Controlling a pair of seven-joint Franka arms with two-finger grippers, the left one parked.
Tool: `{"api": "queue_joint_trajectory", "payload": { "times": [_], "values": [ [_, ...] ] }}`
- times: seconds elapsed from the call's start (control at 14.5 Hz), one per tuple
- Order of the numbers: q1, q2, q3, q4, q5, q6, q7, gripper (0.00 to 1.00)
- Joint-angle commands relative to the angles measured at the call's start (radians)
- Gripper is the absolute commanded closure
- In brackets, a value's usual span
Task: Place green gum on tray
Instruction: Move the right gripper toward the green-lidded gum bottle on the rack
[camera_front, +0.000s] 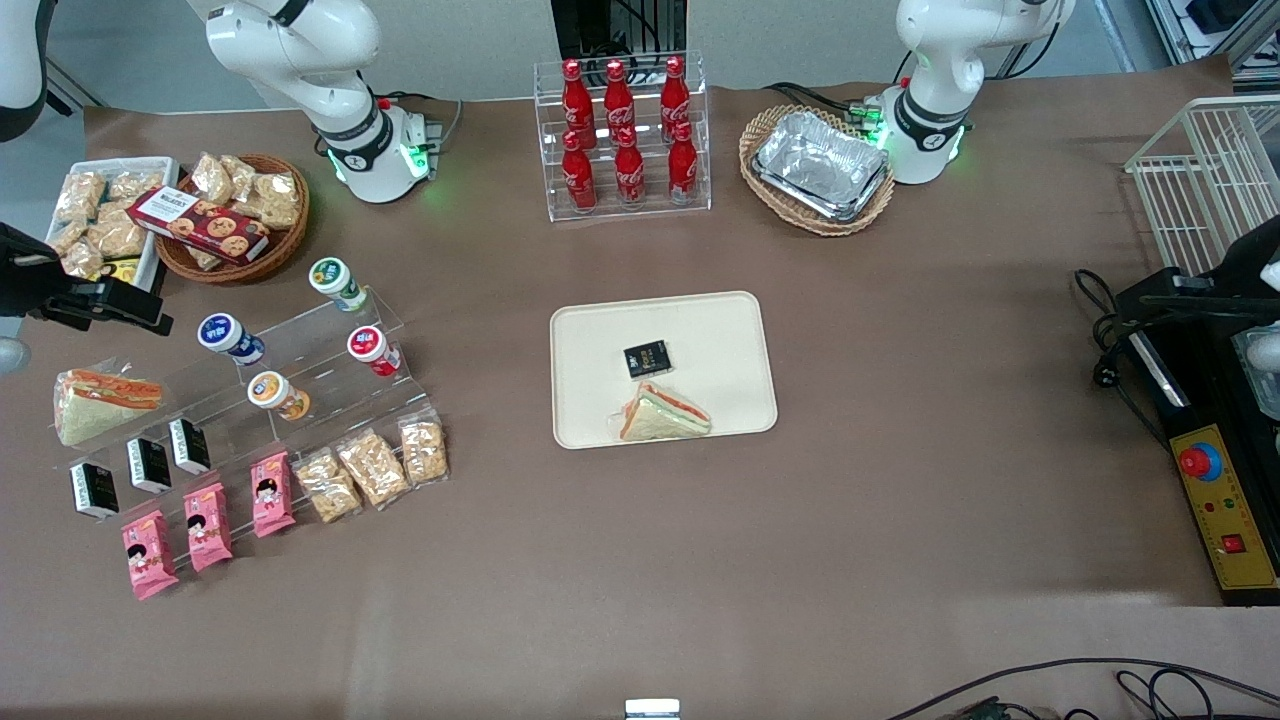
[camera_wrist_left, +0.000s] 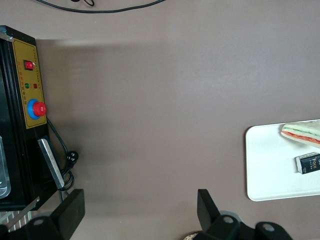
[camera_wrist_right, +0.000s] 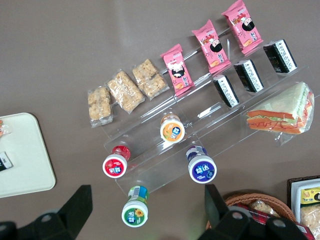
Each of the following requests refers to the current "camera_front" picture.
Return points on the wrapped triangle sandwich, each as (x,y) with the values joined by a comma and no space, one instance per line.
(100,405)
(662,416)

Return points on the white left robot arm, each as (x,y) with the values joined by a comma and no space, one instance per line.
(950,50)

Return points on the clear bag of crackers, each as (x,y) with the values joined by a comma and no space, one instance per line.
(373,469)
(328,487)
(423,449)

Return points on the dark brown wicker basket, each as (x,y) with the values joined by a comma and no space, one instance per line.
(280,245)

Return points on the pink snack pack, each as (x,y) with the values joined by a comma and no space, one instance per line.
(208,527)
(272,494)
(149,556)

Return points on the red cola bottle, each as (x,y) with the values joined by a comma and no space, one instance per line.
(683,165)
(577,100)
(618,100)
(578,180)
(629,175)
(675,95)

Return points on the white plastic bin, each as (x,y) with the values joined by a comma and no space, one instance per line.
(150,265)

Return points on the red cap gum bottle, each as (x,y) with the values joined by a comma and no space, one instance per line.
(372,349)

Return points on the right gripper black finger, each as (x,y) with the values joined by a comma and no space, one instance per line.
(130,316)
(110,290)

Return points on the aluminium foil tray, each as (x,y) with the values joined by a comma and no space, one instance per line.
(820,160)

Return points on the yellow snack pack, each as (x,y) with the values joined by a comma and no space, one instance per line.
(120,270)

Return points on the red cookie box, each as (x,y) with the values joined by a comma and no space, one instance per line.
(200,226)

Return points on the small black snack packet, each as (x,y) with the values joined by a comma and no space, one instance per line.
(647,359)

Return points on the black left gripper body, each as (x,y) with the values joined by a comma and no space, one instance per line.
(1243,262)

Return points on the aluminium frame shelf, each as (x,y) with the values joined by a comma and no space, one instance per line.
(1230,40)

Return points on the small black white box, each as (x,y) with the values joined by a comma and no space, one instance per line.
(149,465)
(189,446)
(94,489)

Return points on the clear acrylic bottle rack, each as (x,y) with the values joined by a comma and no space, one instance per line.
(700,130)

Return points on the clear acrylic stepped stand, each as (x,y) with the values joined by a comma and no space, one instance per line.
(320,330)

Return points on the beige plastic tray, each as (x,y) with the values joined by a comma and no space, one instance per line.
(720,350)

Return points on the blue cap gum bottle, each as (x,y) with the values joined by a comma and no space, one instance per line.
(228,336)

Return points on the orange cap gum bottle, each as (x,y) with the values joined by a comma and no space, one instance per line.
(276,393)

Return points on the green cap gum bottle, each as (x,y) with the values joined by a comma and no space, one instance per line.
(337,282)

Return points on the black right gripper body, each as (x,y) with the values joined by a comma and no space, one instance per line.
(22,270)

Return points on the small silver device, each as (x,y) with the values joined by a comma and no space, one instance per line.
(652,709)

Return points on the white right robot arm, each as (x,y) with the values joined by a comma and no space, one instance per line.
(300,45)

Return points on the black yellow control box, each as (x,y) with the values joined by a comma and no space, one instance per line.
(1225,500)

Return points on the light wicker basket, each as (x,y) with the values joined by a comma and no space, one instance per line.
(765,125)

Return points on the clear bag of puffed snack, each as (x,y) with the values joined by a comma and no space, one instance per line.
(117,235)
(135,185)
(240,175)
(80,197)
(82,258)
(211,180)
(277,200)

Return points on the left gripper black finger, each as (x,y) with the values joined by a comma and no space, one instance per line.
(1200,305)

